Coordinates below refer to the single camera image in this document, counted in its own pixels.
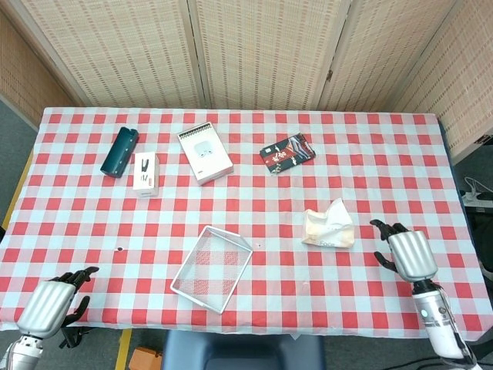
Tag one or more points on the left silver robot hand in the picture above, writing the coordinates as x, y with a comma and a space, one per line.
44, 306

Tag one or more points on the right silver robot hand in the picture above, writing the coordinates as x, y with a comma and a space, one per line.
412, 256

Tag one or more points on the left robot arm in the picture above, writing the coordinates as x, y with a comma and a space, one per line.
17, 352

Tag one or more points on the white tissue pack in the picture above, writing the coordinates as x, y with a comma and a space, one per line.
327, 233

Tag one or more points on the black clamp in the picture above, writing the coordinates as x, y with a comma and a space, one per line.
73, 335

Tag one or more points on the white power strip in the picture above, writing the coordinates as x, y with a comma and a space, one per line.
474, 192

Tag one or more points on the orange box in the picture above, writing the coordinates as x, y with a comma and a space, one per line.
144, 358

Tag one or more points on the dark patterned packet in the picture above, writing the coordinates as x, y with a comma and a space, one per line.
287, 153

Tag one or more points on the small white product box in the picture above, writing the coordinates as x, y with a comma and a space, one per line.
146, 174

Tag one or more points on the dark teal case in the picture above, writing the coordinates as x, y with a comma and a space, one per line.
119, 152

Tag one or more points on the red white checkered tablecloth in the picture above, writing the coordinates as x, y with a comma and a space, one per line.
239, 208

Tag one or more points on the white earbuds box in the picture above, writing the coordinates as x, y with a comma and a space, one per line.
205, 153

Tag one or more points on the bamboo folding screen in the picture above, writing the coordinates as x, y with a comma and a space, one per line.
246, 50

